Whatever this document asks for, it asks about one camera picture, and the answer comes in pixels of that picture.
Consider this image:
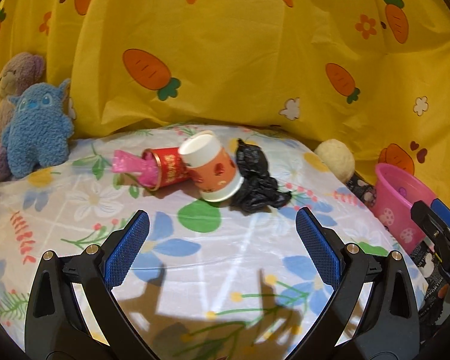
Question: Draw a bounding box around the pink plastic trash bin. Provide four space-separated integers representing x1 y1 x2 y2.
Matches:
370 163 437 254

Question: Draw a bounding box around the cream round plush ball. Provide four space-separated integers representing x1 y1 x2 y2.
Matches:
314 139 355 184

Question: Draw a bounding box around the yellow carrot print curtain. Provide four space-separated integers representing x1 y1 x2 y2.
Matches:
0 0 450 207

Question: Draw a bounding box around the small black plastic bag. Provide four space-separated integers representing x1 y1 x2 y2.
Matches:
231 139 292 214

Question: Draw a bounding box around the red cup with pink bag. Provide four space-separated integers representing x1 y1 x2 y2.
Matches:
112 147 190 191

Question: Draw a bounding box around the blue plush monster toy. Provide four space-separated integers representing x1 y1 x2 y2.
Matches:
1 79 74 179

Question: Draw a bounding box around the orange white paper cup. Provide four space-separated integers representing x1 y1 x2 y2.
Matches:
178 130 244 203

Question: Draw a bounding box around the purple teddy bear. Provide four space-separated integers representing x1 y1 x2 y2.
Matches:
0 52 45 181

